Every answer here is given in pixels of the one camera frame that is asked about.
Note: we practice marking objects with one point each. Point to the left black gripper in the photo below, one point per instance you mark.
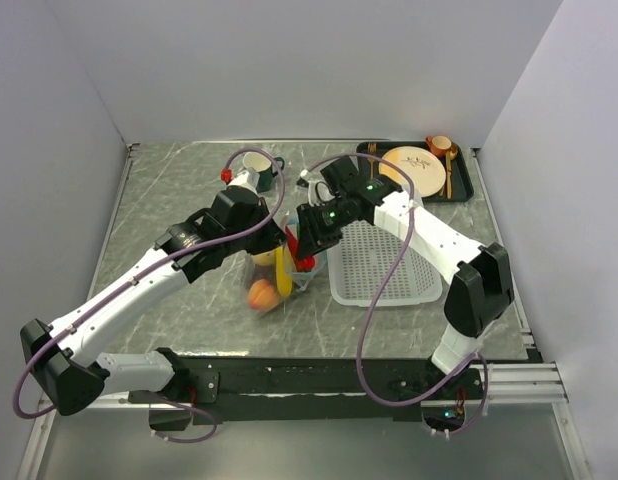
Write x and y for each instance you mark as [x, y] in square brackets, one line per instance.
[271, 238]

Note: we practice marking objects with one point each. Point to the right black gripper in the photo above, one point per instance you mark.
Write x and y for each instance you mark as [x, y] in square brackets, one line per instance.
[312, 238]

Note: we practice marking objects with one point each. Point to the banana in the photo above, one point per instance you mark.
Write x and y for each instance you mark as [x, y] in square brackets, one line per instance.
[284, 283]

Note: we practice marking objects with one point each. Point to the clear zip top bag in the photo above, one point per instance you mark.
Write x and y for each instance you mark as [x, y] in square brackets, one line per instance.
[272, 278]

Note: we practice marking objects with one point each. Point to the peach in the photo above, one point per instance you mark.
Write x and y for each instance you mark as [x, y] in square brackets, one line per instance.
[263, 296]

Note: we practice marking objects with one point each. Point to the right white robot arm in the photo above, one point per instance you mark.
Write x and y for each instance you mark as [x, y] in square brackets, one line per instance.
[479, 277]

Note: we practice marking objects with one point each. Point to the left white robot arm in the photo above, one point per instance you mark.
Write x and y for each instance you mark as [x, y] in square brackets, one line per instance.
[68, 358]

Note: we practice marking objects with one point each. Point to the green mug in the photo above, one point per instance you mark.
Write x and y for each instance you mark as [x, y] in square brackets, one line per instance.
[263, 167]

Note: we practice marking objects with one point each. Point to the gold fork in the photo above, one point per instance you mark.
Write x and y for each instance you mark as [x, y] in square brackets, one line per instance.
[371, 150]

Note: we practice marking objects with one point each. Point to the beige round plate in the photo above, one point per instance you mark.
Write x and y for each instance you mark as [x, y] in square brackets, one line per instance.
[425, 169]

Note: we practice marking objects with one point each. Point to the small orange cup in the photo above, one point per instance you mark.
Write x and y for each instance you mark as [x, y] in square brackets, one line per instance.
[439, 145]

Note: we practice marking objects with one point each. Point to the gold spoon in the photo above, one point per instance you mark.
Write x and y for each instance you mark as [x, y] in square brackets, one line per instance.
[450, 156]

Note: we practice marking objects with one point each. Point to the dark green tray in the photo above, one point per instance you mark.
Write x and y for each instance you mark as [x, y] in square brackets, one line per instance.
[462, 185]

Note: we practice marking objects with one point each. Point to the black base beam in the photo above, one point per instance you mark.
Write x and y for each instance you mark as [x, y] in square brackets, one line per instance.
[231, 389]

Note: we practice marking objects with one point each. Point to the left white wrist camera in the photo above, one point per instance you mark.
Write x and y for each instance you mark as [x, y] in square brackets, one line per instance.
[247, 178]

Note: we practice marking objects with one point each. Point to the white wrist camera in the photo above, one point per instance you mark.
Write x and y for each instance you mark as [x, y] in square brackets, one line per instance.
[306, 180]
[247, 178]

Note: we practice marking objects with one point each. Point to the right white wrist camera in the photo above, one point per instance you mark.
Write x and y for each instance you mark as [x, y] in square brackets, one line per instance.
[306, 180]

